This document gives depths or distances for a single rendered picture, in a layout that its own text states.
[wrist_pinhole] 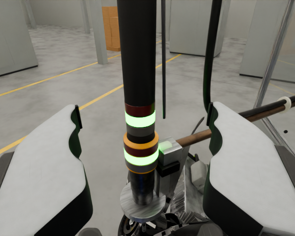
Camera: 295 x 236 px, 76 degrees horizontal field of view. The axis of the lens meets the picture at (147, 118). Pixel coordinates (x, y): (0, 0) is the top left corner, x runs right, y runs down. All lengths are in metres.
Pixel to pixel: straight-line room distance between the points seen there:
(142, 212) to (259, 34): 5.46
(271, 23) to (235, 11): 6.89
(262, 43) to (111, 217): 5.00
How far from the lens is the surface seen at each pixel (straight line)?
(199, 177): 0.77
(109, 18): 8.51
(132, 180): 0.27
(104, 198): 2.16
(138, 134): 0.21
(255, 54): 5.69
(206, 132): 0.30
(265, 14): 5.58
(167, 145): 0.26
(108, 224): 2.00
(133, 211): 0.30
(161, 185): 0.29
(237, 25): 12.37
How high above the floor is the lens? 1.72
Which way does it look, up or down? 31 degrees down
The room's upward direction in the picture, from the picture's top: straight up
